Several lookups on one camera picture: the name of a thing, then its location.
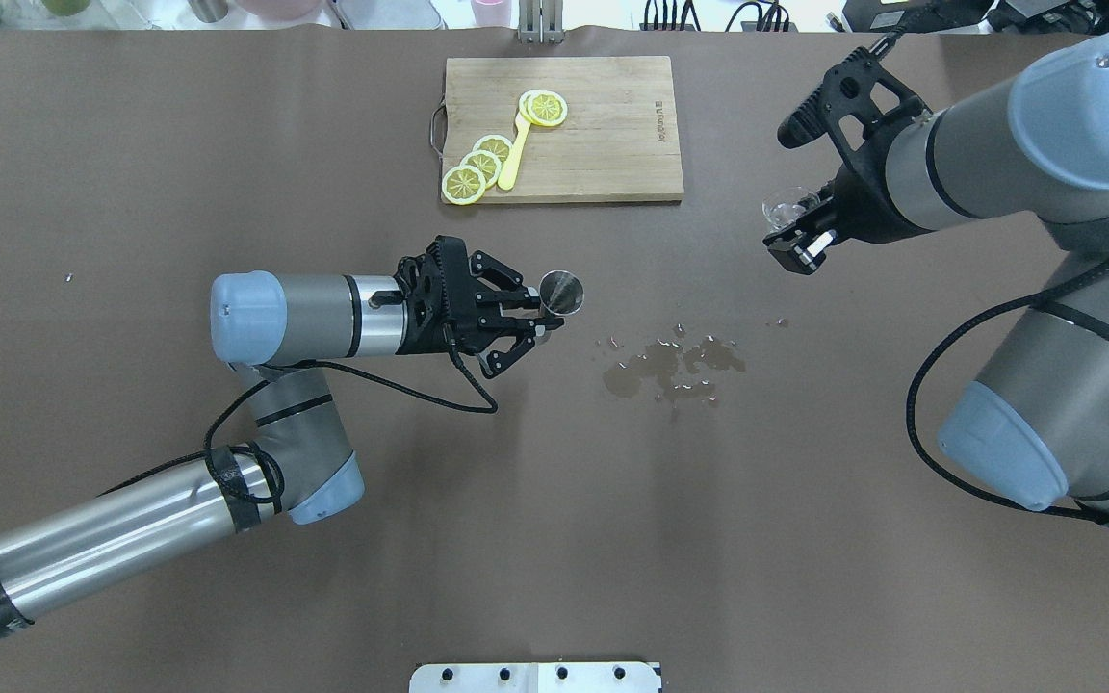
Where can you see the small clear glass cup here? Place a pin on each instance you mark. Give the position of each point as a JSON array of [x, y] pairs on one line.
[[787, 205]]

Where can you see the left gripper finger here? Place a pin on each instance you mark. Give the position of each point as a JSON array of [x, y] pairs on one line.
[[526, 336], [498, 293]]

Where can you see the middle lemon slice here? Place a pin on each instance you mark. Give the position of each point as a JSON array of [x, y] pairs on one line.
[[487, 163]]

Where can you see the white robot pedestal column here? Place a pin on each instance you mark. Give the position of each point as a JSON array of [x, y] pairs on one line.
[[553, 676]]

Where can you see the white lidded container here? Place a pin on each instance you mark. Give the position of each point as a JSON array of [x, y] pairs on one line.
[[367, 15]]

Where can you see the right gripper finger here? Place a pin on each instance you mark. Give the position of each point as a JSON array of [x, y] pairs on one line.
[[800, 251], [821, 217]]

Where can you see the spilled liquid puddle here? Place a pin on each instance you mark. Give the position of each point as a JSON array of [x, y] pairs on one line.
[[681, 366]]

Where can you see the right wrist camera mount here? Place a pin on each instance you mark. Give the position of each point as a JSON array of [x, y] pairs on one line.
[[857, 103]]

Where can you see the wooden cutting board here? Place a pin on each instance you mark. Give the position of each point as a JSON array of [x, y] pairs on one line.
[[620, 142]]

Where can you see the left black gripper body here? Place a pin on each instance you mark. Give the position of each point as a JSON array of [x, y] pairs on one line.
[[423, 330]]

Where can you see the lemon slice near edge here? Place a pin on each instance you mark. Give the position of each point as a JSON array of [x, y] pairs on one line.
[[463, 185]]

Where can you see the pink bowl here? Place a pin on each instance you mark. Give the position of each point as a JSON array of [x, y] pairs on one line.
[[279, 10]]

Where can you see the lemon slice on spoon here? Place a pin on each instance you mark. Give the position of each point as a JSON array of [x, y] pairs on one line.
[[543, 107]]

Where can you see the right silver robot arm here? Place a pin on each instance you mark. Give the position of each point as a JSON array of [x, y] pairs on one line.
[[1011, 406]]

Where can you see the pink plastic cup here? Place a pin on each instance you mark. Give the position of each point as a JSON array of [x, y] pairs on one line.
[[493, 13]]

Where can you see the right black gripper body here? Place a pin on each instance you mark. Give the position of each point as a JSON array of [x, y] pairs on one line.
[[864, 210]]

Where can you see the yellow plastic spoon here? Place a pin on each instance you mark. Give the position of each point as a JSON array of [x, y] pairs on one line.
[[511, 167]]

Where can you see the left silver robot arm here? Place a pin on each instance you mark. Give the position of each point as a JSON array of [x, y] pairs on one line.
[[130, 430]]

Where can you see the aluminium frame post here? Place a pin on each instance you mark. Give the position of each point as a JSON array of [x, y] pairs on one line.
[[541, 22]]

